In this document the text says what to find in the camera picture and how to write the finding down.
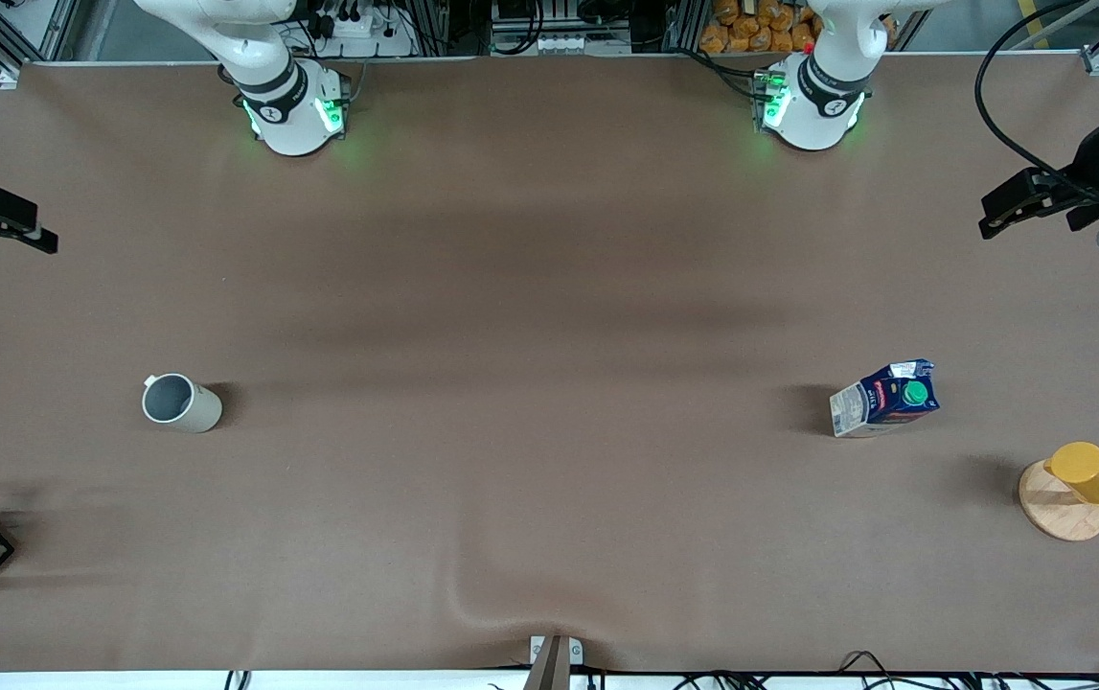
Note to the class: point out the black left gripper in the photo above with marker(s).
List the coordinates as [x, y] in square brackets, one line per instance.
[1088, 169]

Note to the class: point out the grey-white ribbed mug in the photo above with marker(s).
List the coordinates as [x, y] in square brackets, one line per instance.
[181, 402]

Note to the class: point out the blue milk carton green cap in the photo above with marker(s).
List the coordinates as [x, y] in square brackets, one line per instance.
[880, 402]

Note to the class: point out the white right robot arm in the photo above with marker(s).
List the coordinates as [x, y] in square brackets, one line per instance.
[290, 91]

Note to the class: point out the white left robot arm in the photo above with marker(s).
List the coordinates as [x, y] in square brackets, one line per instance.
[822, 91]

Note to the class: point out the yellow plastic cup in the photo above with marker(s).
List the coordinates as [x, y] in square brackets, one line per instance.
[1090, 471]

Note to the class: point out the round wooden cup stand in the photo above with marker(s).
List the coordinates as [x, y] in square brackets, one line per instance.
[1057, 513]

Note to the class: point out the bag of orange buns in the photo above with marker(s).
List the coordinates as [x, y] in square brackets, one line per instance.
[750, 29]

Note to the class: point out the white power strip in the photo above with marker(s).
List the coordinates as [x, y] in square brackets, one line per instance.
[362, 29]

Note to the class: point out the white socket bar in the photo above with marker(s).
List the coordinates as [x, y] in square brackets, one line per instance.
[559, 43]

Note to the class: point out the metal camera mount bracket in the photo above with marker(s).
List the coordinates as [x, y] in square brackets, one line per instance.
[554, 661]

